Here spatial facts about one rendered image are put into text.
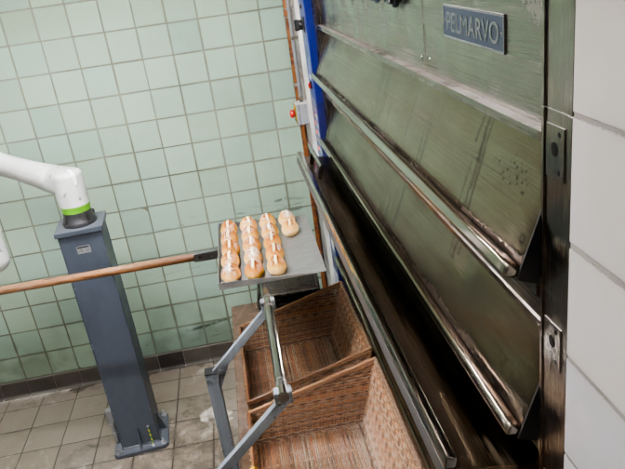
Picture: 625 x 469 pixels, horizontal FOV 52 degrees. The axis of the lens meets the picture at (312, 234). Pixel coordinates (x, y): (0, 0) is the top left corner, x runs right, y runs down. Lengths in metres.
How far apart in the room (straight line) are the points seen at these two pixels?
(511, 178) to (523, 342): 0.25
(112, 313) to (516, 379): 2.33
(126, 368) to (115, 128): 1.22
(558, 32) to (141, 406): 2.90
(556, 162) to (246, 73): 2.76
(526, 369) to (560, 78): 0.44
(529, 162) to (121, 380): 2.65
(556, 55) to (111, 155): 3.00
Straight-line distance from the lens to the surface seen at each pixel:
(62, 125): 3.57
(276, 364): 1.72
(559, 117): 0.78
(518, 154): 0.94
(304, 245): 2.37
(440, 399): 1.16
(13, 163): 3.02
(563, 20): 0.76
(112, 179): 3.60
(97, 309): 3.11
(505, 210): 0.94
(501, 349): 1.09
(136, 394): 3.34
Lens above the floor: 2.12
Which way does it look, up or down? 23 degrees down
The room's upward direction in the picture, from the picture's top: 8 degrees counter-clockwise
